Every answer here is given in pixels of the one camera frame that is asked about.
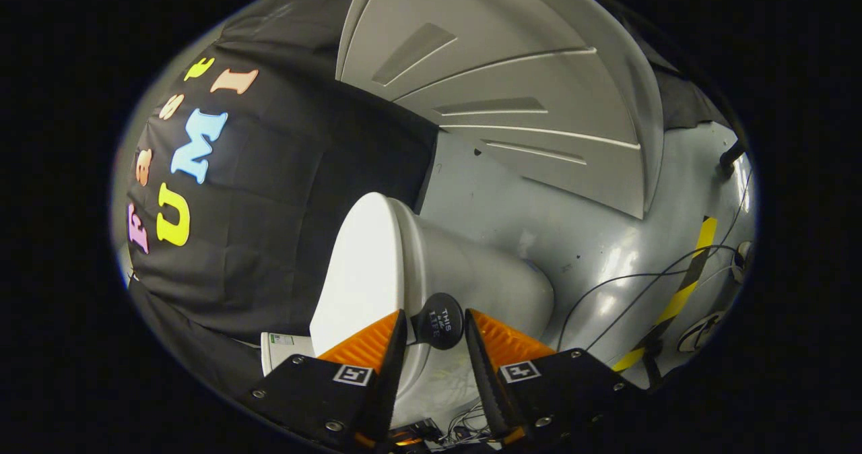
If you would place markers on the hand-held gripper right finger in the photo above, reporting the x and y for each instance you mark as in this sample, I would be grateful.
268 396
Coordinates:
488 386

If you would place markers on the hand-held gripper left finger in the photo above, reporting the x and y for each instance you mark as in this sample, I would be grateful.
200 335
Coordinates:
387 386

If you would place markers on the white toilet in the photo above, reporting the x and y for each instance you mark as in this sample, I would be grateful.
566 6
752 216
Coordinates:
478 272

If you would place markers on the yellow black striped floor tape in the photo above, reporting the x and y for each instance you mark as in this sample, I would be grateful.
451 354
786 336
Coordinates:
680 296

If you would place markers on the black backdrop cloth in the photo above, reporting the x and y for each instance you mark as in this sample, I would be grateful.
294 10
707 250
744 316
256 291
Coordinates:
289 191

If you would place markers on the round black white object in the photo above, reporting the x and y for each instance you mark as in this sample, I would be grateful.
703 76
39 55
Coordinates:
700 333

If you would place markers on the grey ribbed plastic panel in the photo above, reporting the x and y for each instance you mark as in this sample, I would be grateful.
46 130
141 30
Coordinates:
512 90

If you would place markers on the black stand leg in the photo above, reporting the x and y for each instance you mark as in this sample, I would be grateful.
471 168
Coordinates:
731 156

